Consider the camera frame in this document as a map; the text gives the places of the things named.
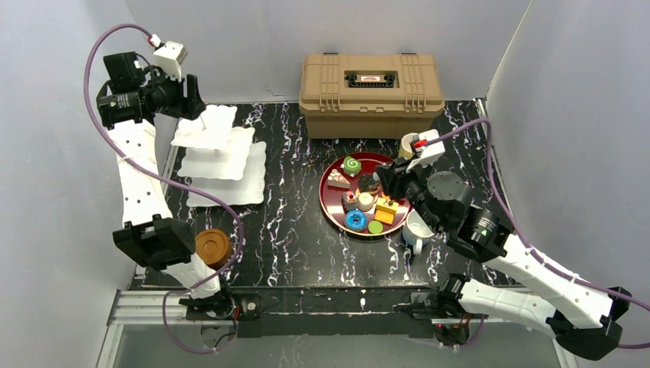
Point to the brown wooden coaster stack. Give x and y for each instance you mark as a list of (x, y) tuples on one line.
[(214, 247)]

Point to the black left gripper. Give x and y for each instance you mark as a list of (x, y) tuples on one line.
[(191, 96)]

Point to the pale green ceramic mug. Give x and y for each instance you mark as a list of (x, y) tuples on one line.
[(405, 150)]

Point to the white three-tier dessert stand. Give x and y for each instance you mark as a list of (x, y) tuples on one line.
[(222, 159)]

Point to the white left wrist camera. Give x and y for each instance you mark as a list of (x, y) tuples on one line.
[(169, 56)]

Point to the tan plastic toolbox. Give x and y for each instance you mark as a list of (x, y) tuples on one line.
[(369, 96)]

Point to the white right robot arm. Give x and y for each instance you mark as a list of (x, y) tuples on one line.
[(580, 320)]

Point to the black base frame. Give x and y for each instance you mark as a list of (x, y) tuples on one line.
[(284, 311)]

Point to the green swirl roll cake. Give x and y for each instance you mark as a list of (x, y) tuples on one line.
[(351, 166)]

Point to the green round macaron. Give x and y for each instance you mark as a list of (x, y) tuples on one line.
[(375, 227)]

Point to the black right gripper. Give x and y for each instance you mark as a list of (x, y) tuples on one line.
[(389, 179)]

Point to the blue sprinkled donut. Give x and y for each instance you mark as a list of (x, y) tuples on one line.
[(355, 220)]

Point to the white mug blue base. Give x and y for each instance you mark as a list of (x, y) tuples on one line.
[(415, 233)]

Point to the orange square cake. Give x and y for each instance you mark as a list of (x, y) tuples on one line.
[(384, 217)]

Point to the white round cream puff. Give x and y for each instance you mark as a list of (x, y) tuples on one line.
[(365, 201)]

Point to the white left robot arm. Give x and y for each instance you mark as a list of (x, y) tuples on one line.
[(127, 104)]

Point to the red round tray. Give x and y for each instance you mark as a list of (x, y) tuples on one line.
[(331, 197)]

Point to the chocolate glazed donut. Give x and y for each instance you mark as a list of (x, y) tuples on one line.
[(367, 183)]

